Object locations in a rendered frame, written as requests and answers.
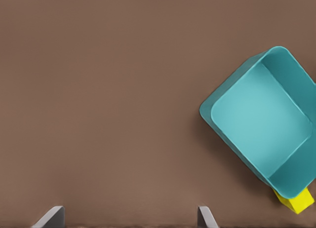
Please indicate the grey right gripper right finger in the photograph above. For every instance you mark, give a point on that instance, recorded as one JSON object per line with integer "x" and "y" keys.
{"x": 206, "y": 218}

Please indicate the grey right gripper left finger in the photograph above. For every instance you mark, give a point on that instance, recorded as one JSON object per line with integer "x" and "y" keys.
{"x": 53, "y": 217}

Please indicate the yellow cube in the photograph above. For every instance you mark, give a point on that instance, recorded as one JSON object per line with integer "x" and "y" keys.
{"x": 300, "y": 202}

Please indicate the teal square bin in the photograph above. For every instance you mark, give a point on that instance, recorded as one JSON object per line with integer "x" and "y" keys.
{"x": 261, "y": 119}

